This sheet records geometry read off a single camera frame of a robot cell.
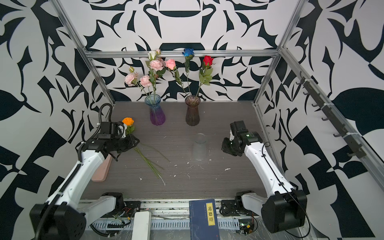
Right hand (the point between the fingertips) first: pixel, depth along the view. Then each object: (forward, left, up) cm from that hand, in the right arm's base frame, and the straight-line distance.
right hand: (224, 146), depth 81 cm
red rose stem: (+37, +9, +20) cm, 43 cm away
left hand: (+3, +47, +3) cm, 47 cm away
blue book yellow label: (-33, +12, -12) cm, 37 cm away
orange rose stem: (+24, +60, -10) cm, 65 cm away
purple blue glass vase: (+24, +40, -3) cm, 47 cm away
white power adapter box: (-34, +40, -13) cm, 54 cm away
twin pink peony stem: (+31, +51, +20) cm, 63 cm away
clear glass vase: (+3, +13, -5) cm, 14 cm away
